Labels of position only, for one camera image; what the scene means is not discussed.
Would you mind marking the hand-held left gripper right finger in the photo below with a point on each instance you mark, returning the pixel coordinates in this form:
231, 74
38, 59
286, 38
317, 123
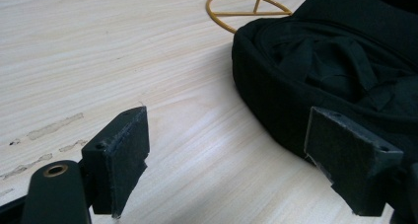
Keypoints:
348, 158

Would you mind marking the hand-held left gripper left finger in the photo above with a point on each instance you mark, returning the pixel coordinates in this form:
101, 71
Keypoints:
120, 158

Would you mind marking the black garment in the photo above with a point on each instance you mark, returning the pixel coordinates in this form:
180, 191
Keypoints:
332, 69

